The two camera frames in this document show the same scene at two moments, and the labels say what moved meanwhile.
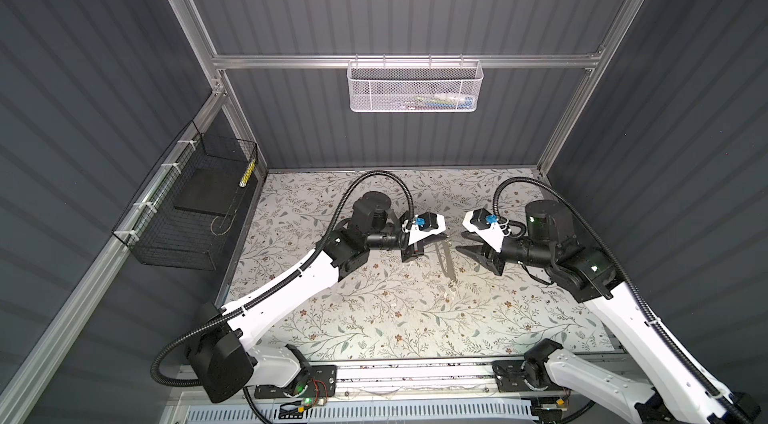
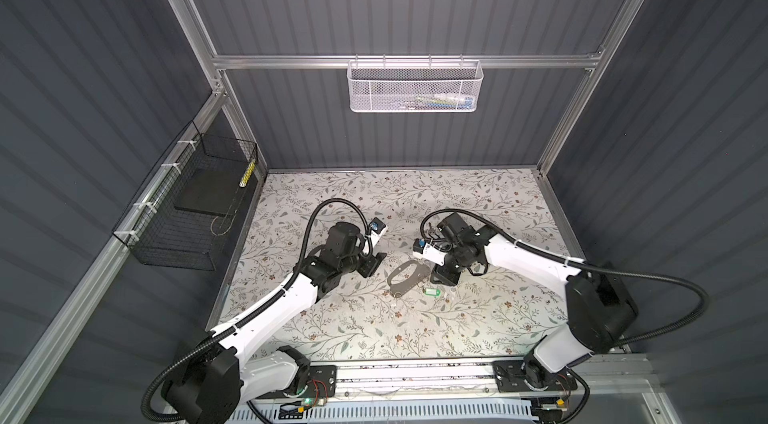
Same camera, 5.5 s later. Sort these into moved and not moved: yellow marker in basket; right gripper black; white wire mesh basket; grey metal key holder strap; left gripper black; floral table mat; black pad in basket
Moved: left gripper black; right gripper black; grey metal key holder strap
Not moved: yellow marker in basket; black pad in basket; floral table mat; white wire mesh basket
